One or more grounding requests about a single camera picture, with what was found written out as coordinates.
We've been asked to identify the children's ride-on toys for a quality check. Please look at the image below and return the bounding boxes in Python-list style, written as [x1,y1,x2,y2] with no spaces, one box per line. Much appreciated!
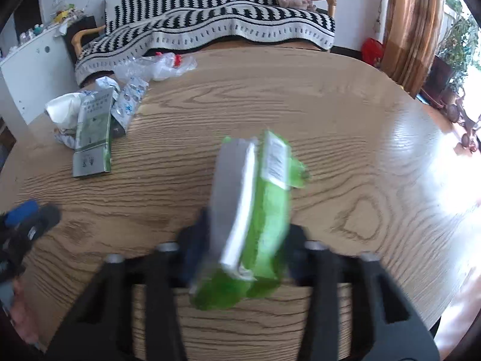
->
[447,94,481,155]

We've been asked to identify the white cabinet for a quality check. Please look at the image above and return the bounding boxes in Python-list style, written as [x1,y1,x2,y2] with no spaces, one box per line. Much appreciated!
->
[0,23,80,141]

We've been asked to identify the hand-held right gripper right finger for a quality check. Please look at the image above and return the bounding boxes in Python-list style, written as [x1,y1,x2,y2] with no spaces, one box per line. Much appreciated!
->
[280,224,440,361]

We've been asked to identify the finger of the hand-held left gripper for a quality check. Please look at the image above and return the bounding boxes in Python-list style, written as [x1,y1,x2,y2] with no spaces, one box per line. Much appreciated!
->
[7,200,39,227]
[23,205,63,242]

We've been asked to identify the brown plush toy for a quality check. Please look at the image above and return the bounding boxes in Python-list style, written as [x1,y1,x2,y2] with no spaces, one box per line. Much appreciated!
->
[280,0,318,13]

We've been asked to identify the black white striped blanket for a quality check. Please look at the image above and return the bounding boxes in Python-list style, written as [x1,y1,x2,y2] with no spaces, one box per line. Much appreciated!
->
[74,0,336,85]

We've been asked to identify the green grey cardboard box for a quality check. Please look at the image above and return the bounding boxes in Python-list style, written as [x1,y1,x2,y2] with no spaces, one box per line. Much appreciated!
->
[72,89,118,179]

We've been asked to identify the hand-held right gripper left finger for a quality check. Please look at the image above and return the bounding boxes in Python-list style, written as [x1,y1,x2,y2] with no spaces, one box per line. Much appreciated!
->
[47,211,211,361]

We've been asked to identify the black speaker cabinet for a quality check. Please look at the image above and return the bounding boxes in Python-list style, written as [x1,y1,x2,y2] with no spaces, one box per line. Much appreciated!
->
[62,16,99,64]

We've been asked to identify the wooden sofa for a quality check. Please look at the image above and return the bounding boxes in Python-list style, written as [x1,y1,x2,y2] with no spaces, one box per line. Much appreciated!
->
[71,0,337,83]

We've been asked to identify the clear plastic bag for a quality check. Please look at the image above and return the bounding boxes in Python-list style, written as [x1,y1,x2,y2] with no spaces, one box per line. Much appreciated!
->
[113,52,198,82]

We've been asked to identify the dark plant pot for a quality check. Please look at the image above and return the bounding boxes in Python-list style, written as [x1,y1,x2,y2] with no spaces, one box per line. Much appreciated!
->
[421,56,456,108]

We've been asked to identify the green houseplant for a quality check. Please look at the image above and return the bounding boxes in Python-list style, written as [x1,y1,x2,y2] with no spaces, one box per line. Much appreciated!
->
[440,0,479,94]

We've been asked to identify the silver pill blister packs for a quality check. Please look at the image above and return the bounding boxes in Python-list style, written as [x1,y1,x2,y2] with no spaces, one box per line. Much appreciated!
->
[96,76,148,138]

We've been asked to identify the person's left hand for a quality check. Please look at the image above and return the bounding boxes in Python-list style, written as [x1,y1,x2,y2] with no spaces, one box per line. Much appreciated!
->
[9,287,41,345]

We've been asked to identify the assorted bottles and papers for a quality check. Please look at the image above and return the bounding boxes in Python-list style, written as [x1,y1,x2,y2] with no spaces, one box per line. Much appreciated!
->
[11,4,81,51]

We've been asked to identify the green snack packet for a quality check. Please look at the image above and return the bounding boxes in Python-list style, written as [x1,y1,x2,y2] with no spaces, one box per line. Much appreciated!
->
[189,130,312,311]

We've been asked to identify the brown curtain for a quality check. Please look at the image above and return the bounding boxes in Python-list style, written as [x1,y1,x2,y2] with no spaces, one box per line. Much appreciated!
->
[381,0,446,98]

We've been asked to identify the red bag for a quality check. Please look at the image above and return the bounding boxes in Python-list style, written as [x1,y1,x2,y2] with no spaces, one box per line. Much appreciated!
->
[361,38,384,67]

